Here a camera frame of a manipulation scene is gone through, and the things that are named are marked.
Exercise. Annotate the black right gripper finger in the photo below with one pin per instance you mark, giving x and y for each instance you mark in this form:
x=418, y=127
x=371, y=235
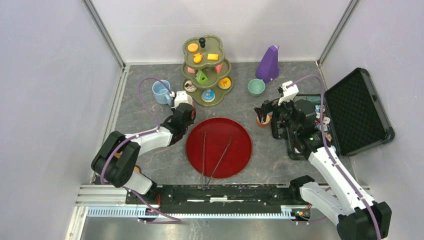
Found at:
x=268, y=106
x=260, y=113

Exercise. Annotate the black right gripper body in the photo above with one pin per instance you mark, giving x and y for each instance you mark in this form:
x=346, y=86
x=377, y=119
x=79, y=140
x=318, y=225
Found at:
x=283, y=113

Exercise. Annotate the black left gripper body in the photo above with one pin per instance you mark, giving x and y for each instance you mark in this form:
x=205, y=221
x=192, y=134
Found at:
x=184, y=128

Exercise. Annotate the mint green cup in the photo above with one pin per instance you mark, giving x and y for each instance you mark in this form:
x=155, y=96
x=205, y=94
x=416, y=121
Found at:
x=256, y=87

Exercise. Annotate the chocolate white tart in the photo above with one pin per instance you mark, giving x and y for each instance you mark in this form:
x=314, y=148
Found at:
x=189, y=87

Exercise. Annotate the light blue mug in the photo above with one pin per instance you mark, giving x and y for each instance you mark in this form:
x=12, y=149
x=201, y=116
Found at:
x=161, y=92

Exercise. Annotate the blue frosted donut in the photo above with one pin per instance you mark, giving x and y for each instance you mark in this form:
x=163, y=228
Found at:
x=208, y=96

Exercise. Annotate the green cake slice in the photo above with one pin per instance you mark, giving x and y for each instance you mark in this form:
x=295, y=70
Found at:
x=201, y=76

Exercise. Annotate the orange fish-shaped cookie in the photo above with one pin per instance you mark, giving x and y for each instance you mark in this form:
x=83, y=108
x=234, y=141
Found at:
x=197, y=58

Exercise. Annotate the pink strawberry cake slice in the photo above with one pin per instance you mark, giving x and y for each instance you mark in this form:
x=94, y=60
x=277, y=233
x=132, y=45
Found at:
x=218, y=68

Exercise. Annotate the square orange cracker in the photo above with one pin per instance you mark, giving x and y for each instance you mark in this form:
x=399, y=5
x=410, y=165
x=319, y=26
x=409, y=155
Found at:
x=213, y=57

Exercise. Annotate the round orange cookie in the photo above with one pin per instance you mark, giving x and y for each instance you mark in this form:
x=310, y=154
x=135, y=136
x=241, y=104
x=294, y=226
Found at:
x=193, y=47

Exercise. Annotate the pink mug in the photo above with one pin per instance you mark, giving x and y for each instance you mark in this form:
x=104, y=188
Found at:
x=190, y=101

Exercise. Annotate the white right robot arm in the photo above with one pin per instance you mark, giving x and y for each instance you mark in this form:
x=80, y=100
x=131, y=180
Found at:
x=355, y=213

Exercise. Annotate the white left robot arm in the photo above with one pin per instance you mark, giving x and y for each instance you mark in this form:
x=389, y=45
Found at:
x=116, y=159

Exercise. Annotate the small orange cup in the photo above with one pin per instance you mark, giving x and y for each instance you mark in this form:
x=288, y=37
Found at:
x=264, y=123

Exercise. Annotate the purple cone-shaped container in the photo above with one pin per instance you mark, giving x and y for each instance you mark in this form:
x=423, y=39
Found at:
x=268, y=68

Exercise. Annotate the green three-tier stand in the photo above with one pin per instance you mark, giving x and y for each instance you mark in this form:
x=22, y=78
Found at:
x=208, y=44

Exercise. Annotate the round red tray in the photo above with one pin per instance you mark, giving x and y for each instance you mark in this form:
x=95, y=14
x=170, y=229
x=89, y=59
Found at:
x=218, y=130

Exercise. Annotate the black poker chip case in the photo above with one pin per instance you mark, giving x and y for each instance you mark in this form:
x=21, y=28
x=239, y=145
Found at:
x=350, y=114

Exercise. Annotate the orange round coaster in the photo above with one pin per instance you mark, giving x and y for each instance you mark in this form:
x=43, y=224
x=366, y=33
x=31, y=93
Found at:
x=137, y=169

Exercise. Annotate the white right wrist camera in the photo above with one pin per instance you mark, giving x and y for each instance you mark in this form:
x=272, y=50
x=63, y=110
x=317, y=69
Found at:
x=288, y=91

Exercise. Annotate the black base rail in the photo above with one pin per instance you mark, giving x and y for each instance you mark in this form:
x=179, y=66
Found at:
x=224, y=199

